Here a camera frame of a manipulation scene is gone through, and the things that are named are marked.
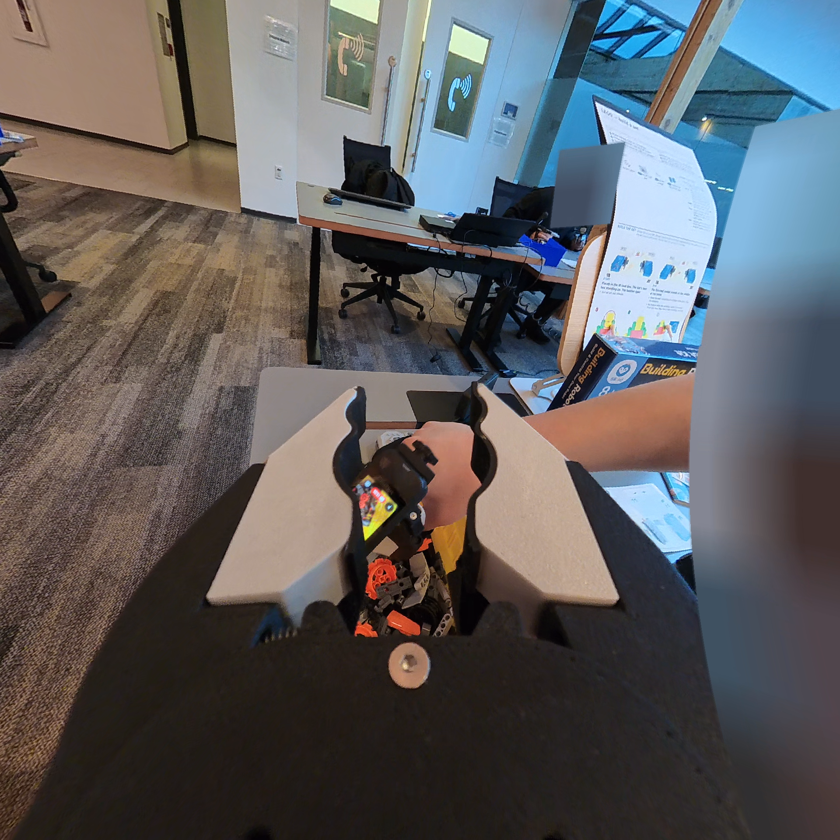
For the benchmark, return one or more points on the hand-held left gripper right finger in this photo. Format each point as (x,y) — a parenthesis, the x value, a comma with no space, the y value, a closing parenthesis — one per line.
(538,525)

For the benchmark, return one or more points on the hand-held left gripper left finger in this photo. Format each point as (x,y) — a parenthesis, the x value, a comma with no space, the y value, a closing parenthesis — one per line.
(289,525)

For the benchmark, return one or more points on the yellow plastic bin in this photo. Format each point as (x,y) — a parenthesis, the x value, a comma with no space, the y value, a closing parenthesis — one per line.
(449,544)

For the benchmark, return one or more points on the pile of building brick parts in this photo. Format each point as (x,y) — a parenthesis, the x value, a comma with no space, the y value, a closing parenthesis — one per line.
(407,590)

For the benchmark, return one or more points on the person's right forearm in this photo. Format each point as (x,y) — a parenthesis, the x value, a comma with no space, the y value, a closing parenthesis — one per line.
(623,426)

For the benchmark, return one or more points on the grey desk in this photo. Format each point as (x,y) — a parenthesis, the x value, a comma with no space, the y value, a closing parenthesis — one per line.
(295,400)

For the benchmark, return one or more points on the long office desk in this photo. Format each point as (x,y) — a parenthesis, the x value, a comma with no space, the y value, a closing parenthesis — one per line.
(354,207)

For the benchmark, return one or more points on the black-legged desk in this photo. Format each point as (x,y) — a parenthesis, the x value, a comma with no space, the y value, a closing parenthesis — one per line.
(19,295)

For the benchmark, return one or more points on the person's right hand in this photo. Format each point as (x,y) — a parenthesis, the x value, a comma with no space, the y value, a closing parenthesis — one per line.
(453,479)

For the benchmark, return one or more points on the grey remote control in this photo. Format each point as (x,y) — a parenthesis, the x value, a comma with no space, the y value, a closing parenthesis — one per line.
(394,436)

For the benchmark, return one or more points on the instruction booklet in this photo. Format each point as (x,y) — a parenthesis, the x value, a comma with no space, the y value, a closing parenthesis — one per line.
(649,518)

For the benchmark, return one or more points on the dark blue robot kit box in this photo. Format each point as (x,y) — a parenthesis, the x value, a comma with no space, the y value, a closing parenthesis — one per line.
(610,371)

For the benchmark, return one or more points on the black dock box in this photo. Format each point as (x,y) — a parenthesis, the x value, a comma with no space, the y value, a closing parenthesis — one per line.
(436,222)

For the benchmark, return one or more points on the black laptop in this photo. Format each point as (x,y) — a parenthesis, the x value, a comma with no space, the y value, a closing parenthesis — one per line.
(485,229)

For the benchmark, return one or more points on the blue plastic bin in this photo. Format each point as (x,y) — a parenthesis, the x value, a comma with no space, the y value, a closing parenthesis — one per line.
(541,249)

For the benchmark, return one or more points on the black keyboard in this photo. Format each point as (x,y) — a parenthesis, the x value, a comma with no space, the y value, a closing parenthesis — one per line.
(371,199)

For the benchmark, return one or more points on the black backpack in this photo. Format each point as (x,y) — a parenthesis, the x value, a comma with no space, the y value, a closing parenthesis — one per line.
(380,180)

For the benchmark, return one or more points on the white instruction poster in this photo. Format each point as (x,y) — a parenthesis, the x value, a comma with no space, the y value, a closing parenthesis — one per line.
(656,197)

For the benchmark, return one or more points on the metal door pull bar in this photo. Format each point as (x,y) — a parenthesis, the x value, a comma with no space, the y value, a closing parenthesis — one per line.
(388,98)
(420,118)

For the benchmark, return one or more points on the white door notice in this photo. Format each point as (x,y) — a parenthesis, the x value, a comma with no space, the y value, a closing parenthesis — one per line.
(502,131)

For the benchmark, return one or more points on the door window blue phone symbol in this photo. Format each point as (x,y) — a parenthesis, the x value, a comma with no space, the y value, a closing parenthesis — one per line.
(461,85)

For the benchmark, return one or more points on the door window orange phone symbol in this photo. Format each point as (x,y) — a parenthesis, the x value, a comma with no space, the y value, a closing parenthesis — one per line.
(351,52)

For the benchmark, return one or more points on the white wall sign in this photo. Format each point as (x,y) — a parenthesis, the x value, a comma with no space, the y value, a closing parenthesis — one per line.
(281,38)

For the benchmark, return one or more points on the wooden post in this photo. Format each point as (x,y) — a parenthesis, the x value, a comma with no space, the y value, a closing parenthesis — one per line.
(689,59)

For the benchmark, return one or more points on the framed wall poster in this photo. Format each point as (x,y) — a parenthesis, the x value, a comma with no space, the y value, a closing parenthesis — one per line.
(29,19)

